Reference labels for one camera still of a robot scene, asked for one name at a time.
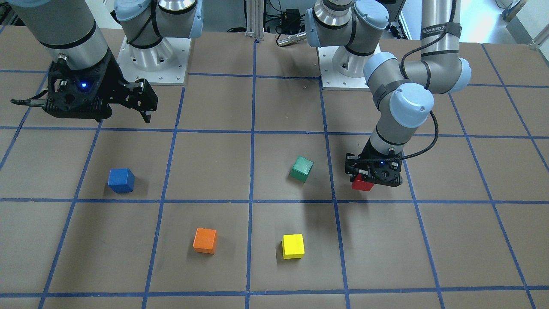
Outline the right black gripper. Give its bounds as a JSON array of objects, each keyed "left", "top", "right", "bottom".
[{"left": 42, "top": 50, "right": 158, "bottom": 124}]

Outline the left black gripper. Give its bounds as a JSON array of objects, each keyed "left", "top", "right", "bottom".
[{"left": 345, "top": 141, "right": 402, "bottom": 187}]

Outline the red block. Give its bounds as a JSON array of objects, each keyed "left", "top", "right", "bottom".
[{"left": 351, "top": 173, "right": 374, "bottom": 192}]

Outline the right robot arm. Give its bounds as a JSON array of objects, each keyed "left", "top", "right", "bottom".
[{"left": 9, "top": 0, "right": 203, "bottom": 123}]

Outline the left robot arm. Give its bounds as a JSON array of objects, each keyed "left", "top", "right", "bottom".
[{"left": 305, "top": 0, "right": 472, "bottom": 191}]

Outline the green block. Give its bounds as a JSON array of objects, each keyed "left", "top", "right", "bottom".
[{"left": 290, "top": 156, "right": 314, "bottom": 183}]

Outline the blue block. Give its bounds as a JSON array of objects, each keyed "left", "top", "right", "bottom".
[{"left": 107, "top": 168, "right": 135, "bottom": 194}]

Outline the yellow block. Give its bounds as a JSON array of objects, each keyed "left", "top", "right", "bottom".
[{"left": 282, "top": 233, "right": 305, "bottom": 260}]

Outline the orange block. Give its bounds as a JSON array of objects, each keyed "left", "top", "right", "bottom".
[{"left": 193, "top": 227, "right": 218, "bottom": 254}]

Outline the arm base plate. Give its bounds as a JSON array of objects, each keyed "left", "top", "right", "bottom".
[
  {"left": 317, "top": 46, "right": 372, "bottom": 91},
  {"left": 117, "top": 38, "right": 193, "bottom": 86}
]

